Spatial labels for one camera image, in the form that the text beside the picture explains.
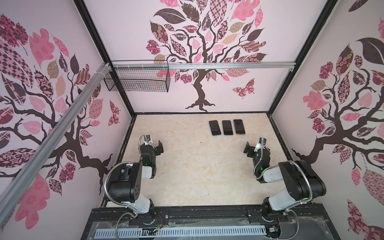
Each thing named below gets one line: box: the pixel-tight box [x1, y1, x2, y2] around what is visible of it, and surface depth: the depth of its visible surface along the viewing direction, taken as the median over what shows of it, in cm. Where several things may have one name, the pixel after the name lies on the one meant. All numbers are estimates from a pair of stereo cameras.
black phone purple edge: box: [222, 120, 233, 136], surface depth 112 cm
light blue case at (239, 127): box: [233, 119, 246, 135], surface depth 112 cm
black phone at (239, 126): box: [233, 119, 246, 134], surface depth 112 cm
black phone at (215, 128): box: [209, 120, 222, 136], surface depth 112 cm
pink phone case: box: [222, 120, 234, 136], surface depth 112 cm
